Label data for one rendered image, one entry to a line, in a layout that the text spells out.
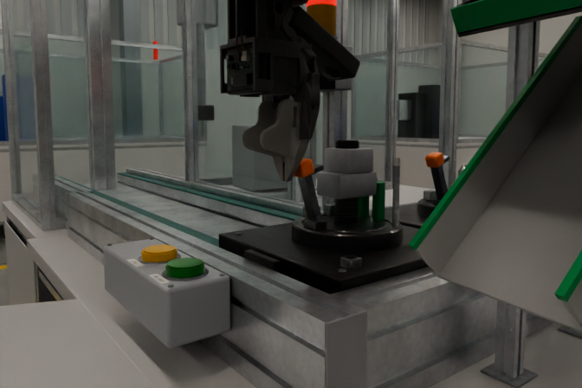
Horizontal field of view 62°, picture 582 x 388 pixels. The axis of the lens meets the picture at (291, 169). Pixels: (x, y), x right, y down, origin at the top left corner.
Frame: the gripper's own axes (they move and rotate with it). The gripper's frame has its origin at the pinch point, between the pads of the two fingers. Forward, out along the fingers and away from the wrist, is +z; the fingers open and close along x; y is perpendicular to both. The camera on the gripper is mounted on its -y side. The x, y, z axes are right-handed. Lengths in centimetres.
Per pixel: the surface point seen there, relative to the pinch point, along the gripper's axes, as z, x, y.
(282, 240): 9.3, -3.8, -1.6
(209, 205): 14, -55, -18
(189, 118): -7, -75, -23
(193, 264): 9.1, -0.3, 12.3
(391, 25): -42, -82, -109
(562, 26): -214, -451, -1066
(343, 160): -0.8, 1.5, -6.8
